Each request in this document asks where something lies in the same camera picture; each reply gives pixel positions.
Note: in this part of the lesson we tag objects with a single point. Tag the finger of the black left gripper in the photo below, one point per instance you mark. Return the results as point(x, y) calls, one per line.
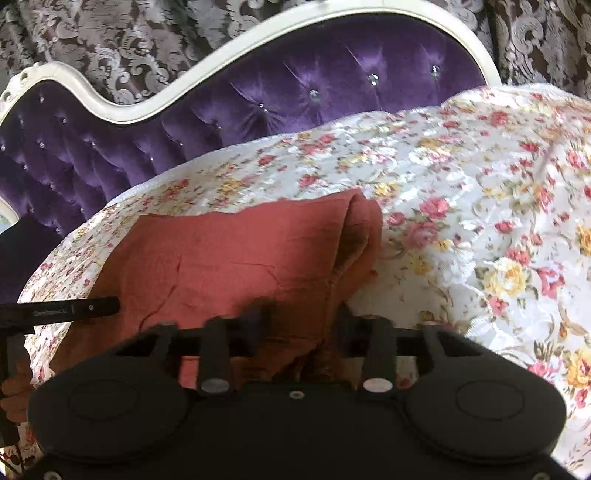
point(74, 310)

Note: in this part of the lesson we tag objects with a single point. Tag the person's left hand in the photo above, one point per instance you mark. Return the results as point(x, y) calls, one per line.
point(17, 390)

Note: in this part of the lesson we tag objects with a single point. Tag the purple tufted white-framed headboard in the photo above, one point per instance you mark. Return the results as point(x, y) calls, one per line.
point(66, 151)

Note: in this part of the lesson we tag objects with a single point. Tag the grey damask curtain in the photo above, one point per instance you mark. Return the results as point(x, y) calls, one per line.
point(130, 50)

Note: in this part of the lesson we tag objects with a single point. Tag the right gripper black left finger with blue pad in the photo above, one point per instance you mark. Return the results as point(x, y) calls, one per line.
point(226, 343)

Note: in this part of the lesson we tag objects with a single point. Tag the rust red pants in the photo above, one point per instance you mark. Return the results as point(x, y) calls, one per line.
point(294, 262)

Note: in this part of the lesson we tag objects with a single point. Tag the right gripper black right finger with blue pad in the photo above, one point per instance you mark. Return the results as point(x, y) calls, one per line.
point(371, 338)

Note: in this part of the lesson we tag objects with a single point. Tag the floral white bedsheet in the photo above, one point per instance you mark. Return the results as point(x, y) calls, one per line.
point(486, 203)

